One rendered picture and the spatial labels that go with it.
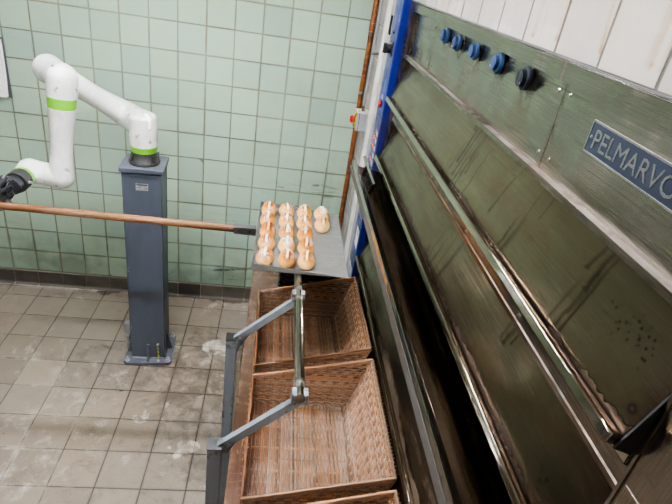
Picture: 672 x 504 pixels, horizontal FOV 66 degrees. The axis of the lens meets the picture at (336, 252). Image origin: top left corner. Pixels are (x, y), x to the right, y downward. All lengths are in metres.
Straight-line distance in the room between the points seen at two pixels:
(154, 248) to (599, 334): 2.37
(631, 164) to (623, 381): 0.30
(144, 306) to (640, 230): 2.64
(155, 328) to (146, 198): 0.81
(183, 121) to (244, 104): 0.38
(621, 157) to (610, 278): 0.18
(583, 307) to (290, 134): 2.59
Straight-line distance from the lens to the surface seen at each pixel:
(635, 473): 0.81
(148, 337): 3.21
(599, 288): 0.88
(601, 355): 0.83
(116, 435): 2.95
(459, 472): 1.06
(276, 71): 3.17
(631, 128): 0.88
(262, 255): 1.92
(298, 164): 3.32
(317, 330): 2.62
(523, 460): 1.02
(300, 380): 1.48
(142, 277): 2.97
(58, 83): 2.47
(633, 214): 0.84
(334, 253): 2.09
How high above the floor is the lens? 2.19
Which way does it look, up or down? 29 degrees down
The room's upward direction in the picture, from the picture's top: 10 degrees clockwise
